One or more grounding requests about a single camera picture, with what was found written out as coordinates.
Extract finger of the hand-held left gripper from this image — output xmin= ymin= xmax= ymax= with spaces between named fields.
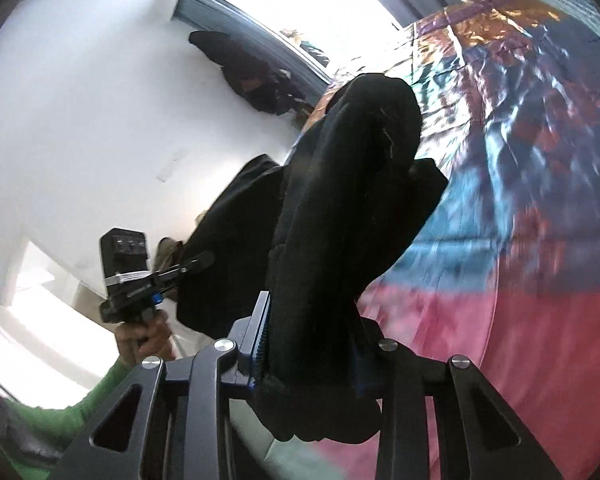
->
xmin=152 ymin=251 xmax=216 ymax=286

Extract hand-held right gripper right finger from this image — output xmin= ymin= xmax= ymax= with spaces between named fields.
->
xmin=350 ymin=317 xmax=566 ymax=480

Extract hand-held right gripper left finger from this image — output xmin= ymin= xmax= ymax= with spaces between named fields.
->
xmin=52 ymin=290 xmax=281 ymax=480

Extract black pants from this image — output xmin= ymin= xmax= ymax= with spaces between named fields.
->
xmin=175 ymin=72 xmax=451 ymax=443

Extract person's left forearm green sleeve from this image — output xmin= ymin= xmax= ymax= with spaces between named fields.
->
xmin=0 ymin=360 xmax=136 ymax=480

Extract person's left hand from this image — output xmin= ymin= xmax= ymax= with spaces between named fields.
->
xmin=115 ymin=307 xmax=176 ymax=366

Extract olive cloth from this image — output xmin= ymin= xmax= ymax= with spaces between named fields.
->
xmin=152 ymin=236 xmax=186 ymax=273

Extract dark hanging clothes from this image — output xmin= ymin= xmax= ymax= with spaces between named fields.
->
xmin=187 ymin=30 xmax=326 ymax=128

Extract dark cloth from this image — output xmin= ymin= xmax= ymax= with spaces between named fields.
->
xmin=0 ymin=391 xmax=63 ymax=467

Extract colourful printed blanket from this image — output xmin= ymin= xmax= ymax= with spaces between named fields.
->
xmin=230 ymin=0 xmax=600 ymax=480

